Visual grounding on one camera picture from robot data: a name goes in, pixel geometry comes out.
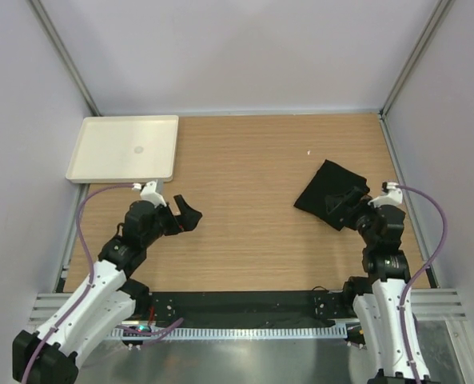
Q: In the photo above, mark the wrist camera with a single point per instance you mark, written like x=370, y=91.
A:
x=391, y=195
x=151, y=192

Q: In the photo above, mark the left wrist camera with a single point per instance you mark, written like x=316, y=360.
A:
x=151, y=192

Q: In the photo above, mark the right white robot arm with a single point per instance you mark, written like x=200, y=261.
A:
x=381, y=299

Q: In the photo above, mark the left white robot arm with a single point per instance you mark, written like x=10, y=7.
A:
x=57, y=349

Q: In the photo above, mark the left aluminium frame post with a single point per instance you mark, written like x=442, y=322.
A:
x=56, y=41

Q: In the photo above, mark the slotted cable duct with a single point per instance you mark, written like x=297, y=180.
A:
x=190, y=334

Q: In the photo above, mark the black tank top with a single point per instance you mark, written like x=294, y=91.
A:
x=330, y=179

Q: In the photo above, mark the aluminium rail front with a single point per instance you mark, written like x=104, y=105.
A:
x=427, y=305

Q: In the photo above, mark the white plastic tray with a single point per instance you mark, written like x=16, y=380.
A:
x=124, y=149

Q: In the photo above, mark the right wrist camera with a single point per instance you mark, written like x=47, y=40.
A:
x=391, y=195

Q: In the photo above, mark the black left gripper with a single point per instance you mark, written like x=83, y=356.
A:
x=186, y=221

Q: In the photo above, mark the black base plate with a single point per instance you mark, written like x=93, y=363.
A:
x=246, y=309

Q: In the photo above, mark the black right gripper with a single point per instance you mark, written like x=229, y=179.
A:
x=374, y=209

